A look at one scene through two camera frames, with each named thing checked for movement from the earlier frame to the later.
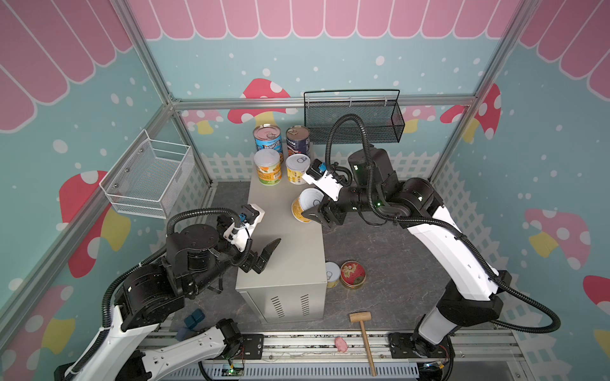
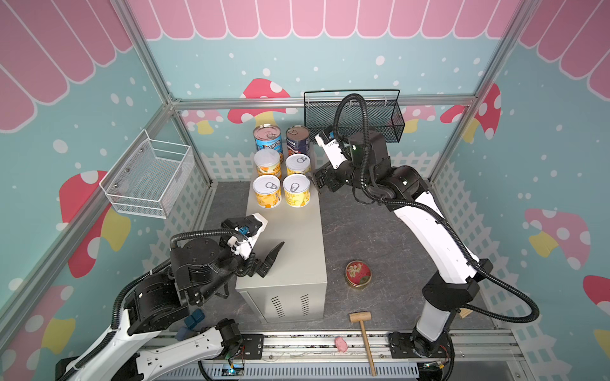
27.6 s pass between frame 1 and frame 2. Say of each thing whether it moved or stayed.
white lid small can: stayed
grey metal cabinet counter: stayed
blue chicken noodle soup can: stayed
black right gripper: moved
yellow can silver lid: moved
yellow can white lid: moved
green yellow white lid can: stayed
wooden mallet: stayed
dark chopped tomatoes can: stayed
